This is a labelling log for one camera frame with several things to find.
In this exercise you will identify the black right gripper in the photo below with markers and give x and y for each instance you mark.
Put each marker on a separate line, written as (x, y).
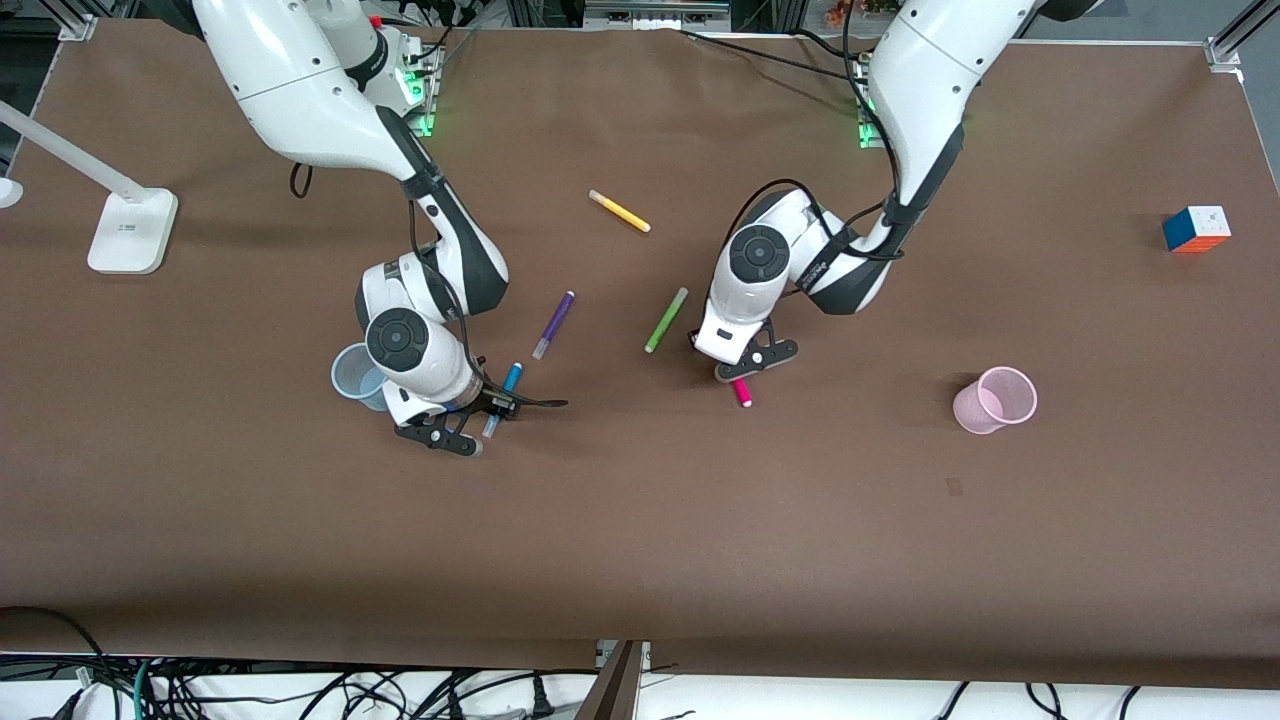
(497, 401)

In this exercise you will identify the blue marker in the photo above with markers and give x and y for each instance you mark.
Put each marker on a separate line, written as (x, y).
(513, 378)

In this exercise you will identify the pink marker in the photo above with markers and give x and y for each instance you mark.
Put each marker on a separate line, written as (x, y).
(743, 393)

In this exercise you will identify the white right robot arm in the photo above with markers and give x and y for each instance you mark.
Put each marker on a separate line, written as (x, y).
(300, 90)

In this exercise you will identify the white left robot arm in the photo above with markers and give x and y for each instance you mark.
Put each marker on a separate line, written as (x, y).
(930, 70)

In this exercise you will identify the green marker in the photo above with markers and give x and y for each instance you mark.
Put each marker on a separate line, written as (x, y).
(666, 320)

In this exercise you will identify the purple marker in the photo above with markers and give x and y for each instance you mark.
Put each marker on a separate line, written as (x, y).
(553, 325)

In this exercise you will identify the yellow marker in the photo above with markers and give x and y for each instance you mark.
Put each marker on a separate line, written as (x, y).
(620, 211)

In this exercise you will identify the brown table cover sheet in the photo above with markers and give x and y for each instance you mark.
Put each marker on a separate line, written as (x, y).
(640, 520)

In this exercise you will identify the translucent blue cup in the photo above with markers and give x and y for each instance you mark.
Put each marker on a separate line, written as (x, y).
(350, 375)

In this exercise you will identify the black power plug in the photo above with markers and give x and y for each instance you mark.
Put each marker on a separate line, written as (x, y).
(542, 698)

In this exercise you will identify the translucent pink cup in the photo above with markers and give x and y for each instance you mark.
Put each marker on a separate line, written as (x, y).
(990, 400)

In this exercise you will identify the white desk lamp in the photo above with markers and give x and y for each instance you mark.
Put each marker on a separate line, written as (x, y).
(130, 230)

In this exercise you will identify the colourful puzzle cube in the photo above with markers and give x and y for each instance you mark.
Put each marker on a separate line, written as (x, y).
(1197, 229)

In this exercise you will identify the small white rounded object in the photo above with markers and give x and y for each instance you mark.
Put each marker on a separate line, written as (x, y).
(6, 192)

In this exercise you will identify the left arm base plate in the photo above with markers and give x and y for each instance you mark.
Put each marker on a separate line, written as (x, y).
(868, 110)

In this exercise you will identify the brown wooden table post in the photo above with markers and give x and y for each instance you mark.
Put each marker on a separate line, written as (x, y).
(610, 690)

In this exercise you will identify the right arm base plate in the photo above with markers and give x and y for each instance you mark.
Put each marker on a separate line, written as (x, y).
(425, 90)

